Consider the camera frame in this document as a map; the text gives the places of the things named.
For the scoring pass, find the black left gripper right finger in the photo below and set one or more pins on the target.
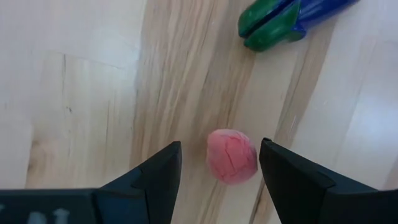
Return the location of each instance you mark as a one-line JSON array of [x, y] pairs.
[[304, 193]]

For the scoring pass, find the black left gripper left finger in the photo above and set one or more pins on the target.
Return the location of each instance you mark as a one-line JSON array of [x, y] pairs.
[[146, 193]]

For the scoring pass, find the pink textured toy fruit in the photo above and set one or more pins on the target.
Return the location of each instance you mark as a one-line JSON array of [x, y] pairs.
[[231, 157]]

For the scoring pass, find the purple toy eggplant green cap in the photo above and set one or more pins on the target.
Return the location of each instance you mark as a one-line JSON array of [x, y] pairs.
[[280, 18]]

